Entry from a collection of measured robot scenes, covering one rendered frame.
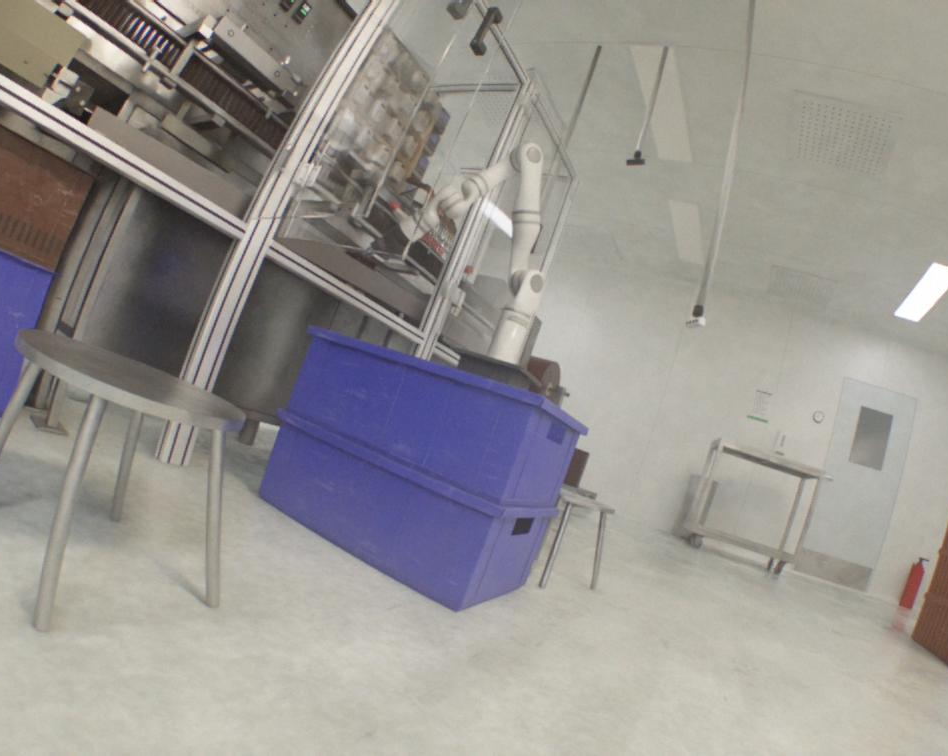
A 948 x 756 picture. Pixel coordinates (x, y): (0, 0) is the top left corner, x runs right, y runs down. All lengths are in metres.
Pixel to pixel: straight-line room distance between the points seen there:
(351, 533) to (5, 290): 0.87
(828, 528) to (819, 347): 1.90
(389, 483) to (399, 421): 0.13
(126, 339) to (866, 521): 5.95
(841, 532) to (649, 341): 2.98
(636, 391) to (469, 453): 4.97
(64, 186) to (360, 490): 0.88
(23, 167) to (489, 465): 1.08
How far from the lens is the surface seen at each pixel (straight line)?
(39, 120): 1.10
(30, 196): 1.17
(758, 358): 5.94
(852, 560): 5.93
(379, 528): 1.07
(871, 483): 5.97
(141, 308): 1.54
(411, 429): 1.05
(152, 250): 1.53
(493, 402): 0.98
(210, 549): 0.68
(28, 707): 0.49
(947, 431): 6.38
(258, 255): 1.32
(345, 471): 1.13
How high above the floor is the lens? 0.33
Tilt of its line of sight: 5 degrees up
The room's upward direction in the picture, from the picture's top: 20 degrees clockwise
